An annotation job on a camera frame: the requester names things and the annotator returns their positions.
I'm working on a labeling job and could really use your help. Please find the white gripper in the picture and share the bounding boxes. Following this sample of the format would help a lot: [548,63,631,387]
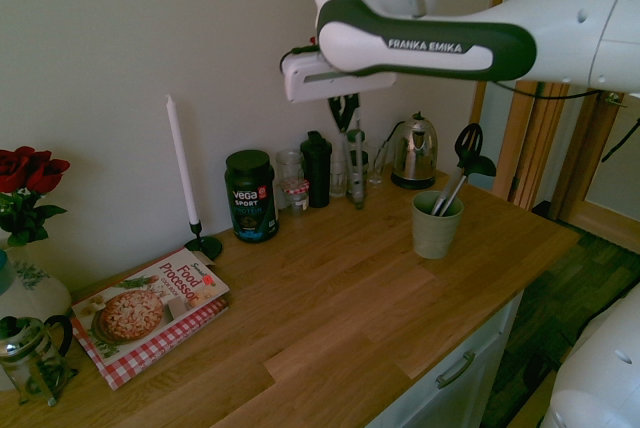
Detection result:
[279,49,399,132]

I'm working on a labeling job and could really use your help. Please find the black metal kitchen tongs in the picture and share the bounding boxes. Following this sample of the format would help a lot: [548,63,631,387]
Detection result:
[339,112,369,211]

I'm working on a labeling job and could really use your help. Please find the pale green utensil holder cup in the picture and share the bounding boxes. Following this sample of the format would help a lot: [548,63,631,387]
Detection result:
[410,189,466,261]

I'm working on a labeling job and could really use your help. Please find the black candle holder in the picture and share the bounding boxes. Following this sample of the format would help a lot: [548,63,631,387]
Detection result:
[184,220,224,259]

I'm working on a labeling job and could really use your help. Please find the spice jar green lid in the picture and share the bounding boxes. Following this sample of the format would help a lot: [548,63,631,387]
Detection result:
[345,128,368,153]

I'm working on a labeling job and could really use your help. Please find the clear drinking glass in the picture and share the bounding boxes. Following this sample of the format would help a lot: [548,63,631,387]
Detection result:
[329,154,349,199]

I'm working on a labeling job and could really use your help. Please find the black shaker bottle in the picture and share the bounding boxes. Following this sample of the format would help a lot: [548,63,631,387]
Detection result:
[299,130,334,209]

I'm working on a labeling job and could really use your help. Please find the tall clear glass jar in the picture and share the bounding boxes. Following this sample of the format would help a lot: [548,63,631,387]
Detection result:
[275,148,306,212]

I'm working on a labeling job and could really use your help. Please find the chrome electric kettle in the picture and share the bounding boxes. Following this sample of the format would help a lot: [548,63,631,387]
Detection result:
[389,111,441,192]

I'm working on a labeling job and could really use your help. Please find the small jar red checked lid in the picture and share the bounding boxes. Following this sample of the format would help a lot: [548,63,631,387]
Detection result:
[281,178,311,217]

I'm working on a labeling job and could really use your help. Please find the black slotted spatula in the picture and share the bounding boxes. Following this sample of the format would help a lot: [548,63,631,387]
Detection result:
[431,122,484,217]

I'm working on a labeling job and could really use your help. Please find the Vega Sport protein tub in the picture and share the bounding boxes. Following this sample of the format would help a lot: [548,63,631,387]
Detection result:
[224,149,281,245]

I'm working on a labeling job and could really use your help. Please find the white taper candle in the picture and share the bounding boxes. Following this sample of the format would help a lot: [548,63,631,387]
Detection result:
[164,93,199,226]

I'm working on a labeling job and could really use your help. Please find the Food Processor cookbook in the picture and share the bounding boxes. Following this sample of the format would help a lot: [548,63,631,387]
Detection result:
[70,247,232,369]

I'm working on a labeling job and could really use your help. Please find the white cabinet drawer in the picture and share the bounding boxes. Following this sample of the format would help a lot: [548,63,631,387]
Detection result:
[367,290,525,428]

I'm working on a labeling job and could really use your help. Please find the red roses bouquet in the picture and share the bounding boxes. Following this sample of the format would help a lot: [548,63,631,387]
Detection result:
[0,145,72,249]

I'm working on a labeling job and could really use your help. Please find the red checked book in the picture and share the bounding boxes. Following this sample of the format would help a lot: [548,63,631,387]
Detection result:
[69,296,231,392]

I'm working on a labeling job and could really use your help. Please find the white floral print vase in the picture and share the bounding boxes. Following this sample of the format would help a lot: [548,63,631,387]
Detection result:
[0,242,74,392]

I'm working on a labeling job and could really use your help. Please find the teal round object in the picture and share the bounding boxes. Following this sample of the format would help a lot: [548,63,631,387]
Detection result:
[0,249,17,297]

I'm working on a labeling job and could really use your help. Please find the glass French press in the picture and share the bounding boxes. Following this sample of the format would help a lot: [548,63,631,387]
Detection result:
[0,314,80,408]

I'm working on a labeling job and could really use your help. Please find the black ladle metal handle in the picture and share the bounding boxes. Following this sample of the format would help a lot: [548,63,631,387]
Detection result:
[443,151,498,218]

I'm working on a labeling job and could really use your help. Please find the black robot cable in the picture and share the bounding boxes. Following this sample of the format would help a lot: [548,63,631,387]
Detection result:
[493,78,640,165]

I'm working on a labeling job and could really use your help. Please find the metal drawer handle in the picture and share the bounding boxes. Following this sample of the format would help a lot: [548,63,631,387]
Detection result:
[435,351,477,390]

